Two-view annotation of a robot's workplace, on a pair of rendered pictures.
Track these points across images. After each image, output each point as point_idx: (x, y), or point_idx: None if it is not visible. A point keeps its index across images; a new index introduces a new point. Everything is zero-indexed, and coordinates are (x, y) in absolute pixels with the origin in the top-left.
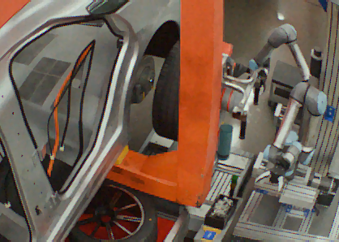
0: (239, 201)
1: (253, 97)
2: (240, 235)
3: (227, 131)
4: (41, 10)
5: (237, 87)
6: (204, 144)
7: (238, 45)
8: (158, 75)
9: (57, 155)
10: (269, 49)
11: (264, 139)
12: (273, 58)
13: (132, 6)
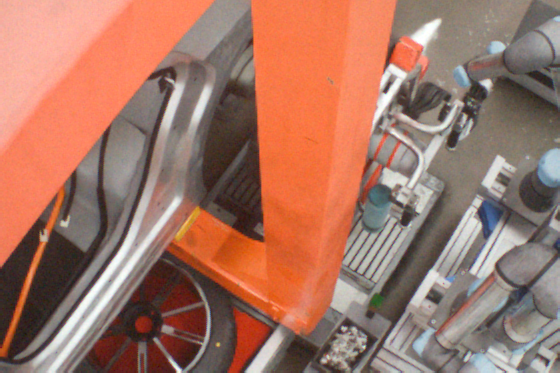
0: (384, 328)
1: (468, 53)
2: (384, 372)
3: (380, 203)
4: None
5: (409, 144)
6: (309, 292)
7: None
8: None
9: (59, 222)
10: (501, 71)
11: (473, 148)
12: None
13: None
